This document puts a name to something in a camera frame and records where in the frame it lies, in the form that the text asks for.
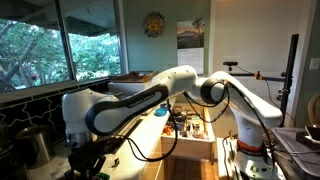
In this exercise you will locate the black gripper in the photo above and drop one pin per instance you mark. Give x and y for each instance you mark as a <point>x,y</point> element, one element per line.
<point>93,151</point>

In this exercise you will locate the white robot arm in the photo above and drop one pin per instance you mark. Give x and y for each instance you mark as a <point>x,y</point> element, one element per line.
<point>86,111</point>

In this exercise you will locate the white microwave oven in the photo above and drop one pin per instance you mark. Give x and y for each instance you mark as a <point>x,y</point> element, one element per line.
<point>123,90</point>

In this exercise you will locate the teal small bowl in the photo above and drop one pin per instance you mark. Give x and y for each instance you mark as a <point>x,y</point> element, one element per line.
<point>161,112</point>

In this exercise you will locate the wooden tray on microwave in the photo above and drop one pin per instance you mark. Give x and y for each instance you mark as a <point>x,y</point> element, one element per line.
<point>134,77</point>

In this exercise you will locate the sunflower wall decoration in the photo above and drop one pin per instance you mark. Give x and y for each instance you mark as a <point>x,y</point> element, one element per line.
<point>154,24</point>

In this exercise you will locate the wall calendar with landscape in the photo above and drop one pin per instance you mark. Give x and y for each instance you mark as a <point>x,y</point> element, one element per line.
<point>190,44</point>

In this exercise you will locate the black camera stand pole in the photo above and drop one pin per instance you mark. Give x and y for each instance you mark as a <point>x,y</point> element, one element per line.
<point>286,77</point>

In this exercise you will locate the white light switch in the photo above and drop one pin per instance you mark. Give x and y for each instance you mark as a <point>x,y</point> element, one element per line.
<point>314,64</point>

